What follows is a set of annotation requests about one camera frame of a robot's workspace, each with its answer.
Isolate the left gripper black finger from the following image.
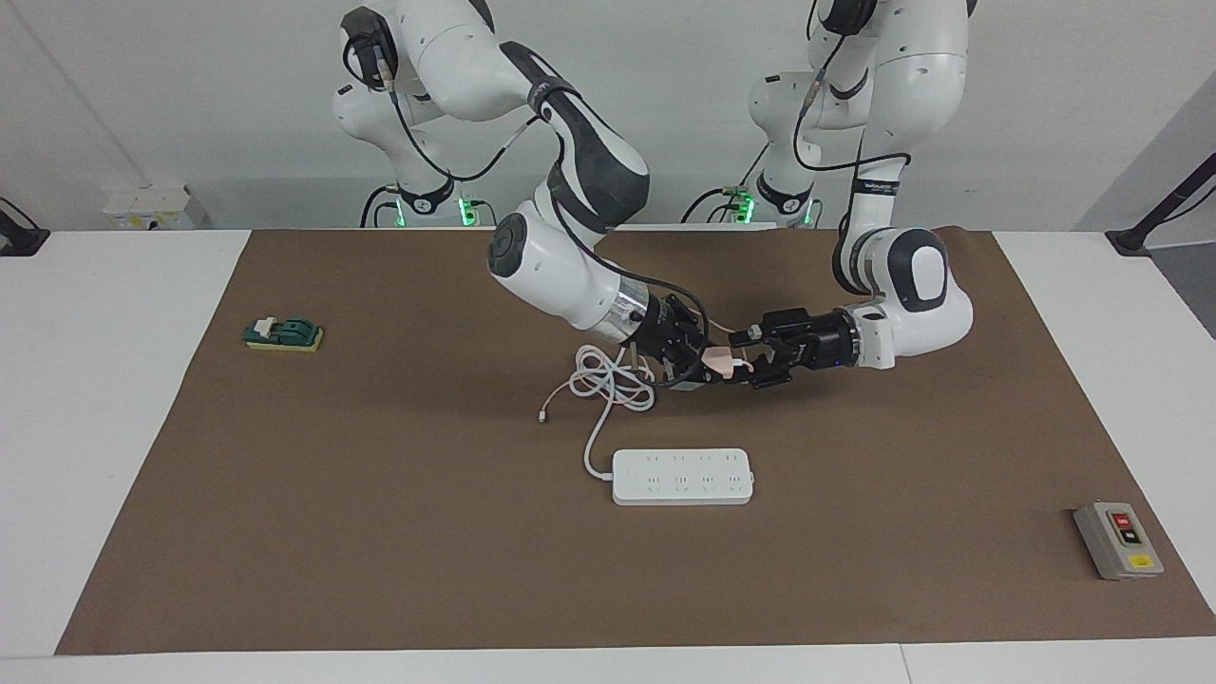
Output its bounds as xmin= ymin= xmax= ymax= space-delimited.
xmin=727 ymin=310 xmax=814 ymax=349
xmin=749 ymin=346 xmax=814 ymax=390

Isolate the pink charging cable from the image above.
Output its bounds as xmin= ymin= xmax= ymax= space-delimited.
xmin=538 ymin=318 xmax=751 ymax=425

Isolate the white power strip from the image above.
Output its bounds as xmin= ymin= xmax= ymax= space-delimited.
xmin=611 ymin=448 xmax=756 ymax=507

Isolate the black stand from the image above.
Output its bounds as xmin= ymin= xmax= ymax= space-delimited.
xmin=0 ymin=197 xmax=50 ymax=257
xmin=1107 ymin=152 xmax=1216 ymax=257

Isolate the brown table mat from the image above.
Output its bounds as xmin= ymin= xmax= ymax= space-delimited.
xmin=55 ymin=226 xmax=1216 ymax=656

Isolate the white power cord with plug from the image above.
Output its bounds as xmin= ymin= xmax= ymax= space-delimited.
xmin=568 ymin=342 xmax=658 ymax=481

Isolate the black left arm base cable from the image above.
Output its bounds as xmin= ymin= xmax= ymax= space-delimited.
xmin=679 ymin=142 xmax=756 ymax=226

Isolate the black arm base cable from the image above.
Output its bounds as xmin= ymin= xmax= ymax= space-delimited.
xmin=679 ymin=142 xmax=756 ymax=226
xmin=359 ymin=183 xmax=405 ymax=229

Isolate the black right arm base cable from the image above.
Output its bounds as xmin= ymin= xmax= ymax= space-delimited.
xmin=359 ymin=183 xmax=405 ymax=229

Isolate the grey on off switch box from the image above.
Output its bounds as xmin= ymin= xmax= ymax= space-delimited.
xmin=1073 ymin=501 xmax=1165 ymax=581

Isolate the green knife switch yellow base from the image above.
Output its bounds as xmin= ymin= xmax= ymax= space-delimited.
xmin=243 ymin=315 xmax=325 ymax=354

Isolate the white wall socket box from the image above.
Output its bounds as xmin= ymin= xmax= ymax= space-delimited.
xmin=100 ymin=183 xmax=212 ymax=231

